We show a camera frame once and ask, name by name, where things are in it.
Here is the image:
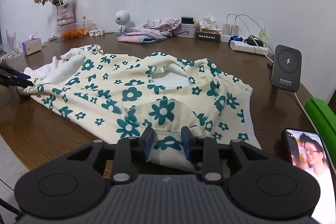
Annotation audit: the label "cream teal floral garment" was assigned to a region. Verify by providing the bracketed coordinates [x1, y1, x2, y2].
[19, 44, 259, 172]

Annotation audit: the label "purple tissue box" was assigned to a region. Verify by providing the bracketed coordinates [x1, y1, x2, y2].
[22, 34, 42, 56]

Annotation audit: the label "black smartphone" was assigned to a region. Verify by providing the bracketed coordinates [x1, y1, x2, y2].
[282, 128, 335, 223]

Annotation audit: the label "clear box of oranges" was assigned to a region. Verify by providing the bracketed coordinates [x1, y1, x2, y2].
[59, 21, 92, 40]

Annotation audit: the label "pink knitted vase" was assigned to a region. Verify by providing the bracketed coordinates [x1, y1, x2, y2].
[56, 2, 76, 26]

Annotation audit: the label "green plastic object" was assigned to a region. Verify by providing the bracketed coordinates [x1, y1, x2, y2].
[305, 98, 336, 165]

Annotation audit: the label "white small power strip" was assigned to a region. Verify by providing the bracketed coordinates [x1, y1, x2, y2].
[89, 30, 105, 37]

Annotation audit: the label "white round robot toy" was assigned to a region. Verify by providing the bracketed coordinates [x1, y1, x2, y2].
[115, 10, 131, 35]

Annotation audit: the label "pink blue folded garment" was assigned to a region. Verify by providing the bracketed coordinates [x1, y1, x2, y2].
[117, 31, 167, 44]

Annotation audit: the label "small green bottle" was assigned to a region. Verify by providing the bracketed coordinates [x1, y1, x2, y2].
[259, 28, 266, 43]

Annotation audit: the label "pink floral folded garment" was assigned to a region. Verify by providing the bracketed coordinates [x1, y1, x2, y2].
[142, 17, 181, 37]

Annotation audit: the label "white charger adapters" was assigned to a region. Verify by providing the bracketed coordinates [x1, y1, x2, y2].
[223, 23, 239, 36]

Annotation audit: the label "white tin box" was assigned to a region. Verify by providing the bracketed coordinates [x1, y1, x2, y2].
[178, 23, 198, 38]

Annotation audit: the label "black charger block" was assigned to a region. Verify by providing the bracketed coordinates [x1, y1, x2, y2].
[181, 16, 194, 24]

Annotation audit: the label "grey wireless charger stand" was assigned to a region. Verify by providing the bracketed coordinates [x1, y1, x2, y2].
[270, 45, 302, 93]

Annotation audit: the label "white charging cable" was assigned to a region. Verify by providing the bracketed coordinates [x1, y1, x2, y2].
[226, 13, 275, 63]

